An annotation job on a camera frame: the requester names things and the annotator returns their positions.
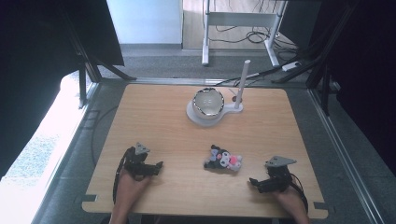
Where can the white power strip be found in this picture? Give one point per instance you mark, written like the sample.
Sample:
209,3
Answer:
290,66

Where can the black curtain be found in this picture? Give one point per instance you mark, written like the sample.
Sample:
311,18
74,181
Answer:
46,62
364,68

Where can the person's right hand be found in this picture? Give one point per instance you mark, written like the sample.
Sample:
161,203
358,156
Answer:
292,202

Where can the black metal stand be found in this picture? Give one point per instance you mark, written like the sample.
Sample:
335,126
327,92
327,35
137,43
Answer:
320,59
90,67

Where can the white stand with pole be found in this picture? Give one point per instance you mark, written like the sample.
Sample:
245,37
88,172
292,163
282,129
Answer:
237,105

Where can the shiny round bowl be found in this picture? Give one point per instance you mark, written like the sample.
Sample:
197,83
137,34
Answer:
208,102

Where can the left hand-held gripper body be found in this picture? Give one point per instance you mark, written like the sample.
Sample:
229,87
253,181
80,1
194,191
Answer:
137,161

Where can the person's left hand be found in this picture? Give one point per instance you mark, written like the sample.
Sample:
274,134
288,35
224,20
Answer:
132,189

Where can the black and pink plush toy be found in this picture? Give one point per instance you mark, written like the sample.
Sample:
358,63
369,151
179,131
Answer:
223,159

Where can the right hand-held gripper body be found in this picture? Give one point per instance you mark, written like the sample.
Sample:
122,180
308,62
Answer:
278,177

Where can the white metal desk frame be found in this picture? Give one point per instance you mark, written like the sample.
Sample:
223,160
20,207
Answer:
239,19

